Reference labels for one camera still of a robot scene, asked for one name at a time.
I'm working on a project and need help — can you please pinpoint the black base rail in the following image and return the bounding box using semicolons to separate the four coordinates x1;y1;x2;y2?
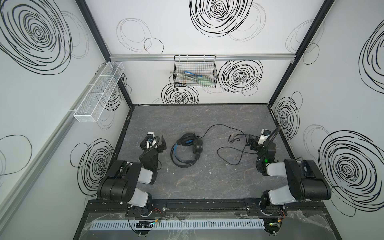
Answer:
83;198;326;218

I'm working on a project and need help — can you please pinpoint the aluminium wall rail back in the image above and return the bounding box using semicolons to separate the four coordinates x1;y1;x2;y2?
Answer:
110;54;296;62

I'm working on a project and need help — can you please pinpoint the aluminium wall rail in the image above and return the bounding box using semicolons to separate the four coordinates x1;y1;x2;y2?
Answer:
1;76;95;229
110;54;296;62

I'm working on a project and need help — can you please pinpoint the black wire basket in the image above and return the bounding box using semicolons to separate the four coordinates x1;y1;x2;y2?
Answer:
172;60;218;88

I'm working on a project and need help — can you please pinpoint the aluminium wall rail left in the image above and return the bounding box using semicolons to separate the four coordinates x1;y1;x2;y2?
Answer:
1;76;95;229

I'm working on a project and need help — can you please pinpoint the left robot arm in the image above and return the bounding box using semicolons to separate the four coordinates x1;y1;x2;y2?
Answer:
97;132;167;217

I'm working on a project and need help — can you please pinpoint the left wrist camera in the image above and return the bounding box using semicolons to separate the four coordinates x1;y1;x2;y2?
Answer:
146;132;156;144

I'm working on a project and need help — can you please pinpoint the white mesh shelf basket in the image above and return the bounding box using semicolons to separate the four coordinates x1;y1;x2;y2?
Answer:
74;62;124;123

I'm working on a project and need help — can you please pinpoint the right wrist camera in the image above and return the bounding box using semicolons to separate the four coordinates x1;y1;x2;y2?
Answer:
258;129;272;145

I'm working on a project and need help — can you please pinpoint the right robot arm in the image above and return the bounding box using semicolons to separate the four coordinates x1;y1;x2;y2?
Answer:
247;127;332;216

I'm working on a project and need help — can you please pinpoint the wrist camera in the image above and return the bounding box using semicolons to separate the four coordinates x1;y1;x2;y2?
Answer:
258;129;272;145
146;132;156;144

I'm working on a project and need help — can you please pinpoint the white slotted cable duct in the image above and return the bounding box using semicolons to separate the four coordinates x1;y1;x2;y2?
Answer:
90;219;265;231

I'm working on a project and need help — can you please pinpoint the green spatula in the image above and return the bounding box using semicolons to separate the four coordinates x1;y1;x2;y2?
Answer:
170;72;215;87

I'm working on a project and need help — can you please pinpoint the blue tool in basket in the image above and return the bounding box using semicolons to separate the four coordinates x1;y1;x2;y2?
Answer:
184;71;201;78

